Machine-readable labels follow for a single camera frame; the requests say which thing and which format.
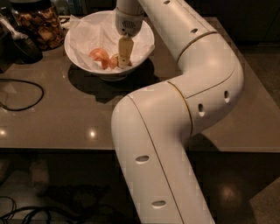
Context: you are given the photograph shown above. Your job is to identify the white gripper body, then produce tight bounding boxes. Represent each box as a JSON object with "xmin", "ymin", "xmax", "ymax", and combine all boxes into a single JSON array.
[{"xmin": 115, "ymin": 7, "xmax": 144, "ymax": 37}]

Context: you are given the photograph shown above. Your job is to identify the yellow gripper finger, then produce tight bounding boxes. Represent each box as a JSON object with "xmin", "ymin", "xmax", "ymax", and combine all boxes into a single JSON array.
[{"xmin": 118, "ymin": 36, "xmax": 134, "ymax": 68}]

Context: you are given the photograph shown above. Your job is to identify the red apple piece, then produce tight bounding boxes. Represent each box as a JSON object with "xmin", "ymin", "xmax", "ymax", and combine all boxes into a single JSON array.
[
  {"xmin": 89, "ymin": 48, "xmax": 109, "ymax": 70},
  {"xmin": 108, "ymin": 53, "xmax": 132, "ymax": 69}
]

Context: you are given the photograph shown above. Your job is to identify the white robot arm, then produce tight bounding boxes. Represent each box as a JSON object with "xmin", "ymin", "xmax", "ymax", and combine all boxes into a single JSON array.
[{"xmin": 111, "ymin": 0, "xmax": 244, "ymax": 224}]

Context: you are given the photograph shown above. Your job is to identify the white ceramic bowl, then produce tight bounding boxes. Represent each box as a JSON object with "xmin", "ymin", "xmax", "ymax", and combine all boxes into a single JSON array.
[{"xmin": 64, "ymin": 10, "xmax": 156, "ymax": 82}]

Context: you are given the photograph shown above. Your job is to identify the white crumpled paper liner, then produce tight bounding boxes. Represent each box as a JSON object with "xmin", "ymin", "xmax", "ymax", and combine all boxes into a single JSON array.
[{"xmin": 68, "ymin": 14, "xmax": 156, "ymax": 71}]

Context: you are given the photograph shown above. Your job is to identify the glass jar of dried chips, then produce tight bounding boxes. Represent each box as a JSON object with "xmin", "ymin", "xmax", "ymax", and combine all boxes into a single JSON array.
[{"xmin": 9, "ymin": 0, "xmax": 64, "ymax": 51}]

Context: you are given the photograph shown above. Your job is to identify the white shoe under table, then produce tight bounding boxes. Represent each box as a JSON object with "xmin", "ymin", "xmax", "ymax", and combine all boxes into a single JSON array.
[{"xmin": 30, "ymin": 160, "xmax": 50, "ymax": 196}]

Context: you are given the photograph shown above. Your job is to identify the black appliance with white handle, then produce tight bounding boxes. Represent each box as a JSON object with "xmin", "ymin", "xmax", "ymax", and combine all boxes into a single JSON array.
[{"xmin": 0, "ymin": 7, "xmax": 43, "ymax": 65}]

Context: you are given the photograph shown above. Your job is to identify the black cable on table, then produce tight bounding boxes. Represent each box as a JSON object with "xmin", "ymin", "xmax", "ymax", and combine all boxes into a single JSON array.
[{"xmin": 0, "ymin": 78, "xmax": 46, "ymax": 112}]

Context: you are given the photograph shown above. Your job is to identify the black cables on floor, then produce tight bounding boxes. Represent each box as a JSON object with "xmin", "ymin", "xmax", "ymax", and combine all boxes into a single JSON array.
[{"xmin": 0, "ymin": 195, "xmax": 88, "ymax": 224}]

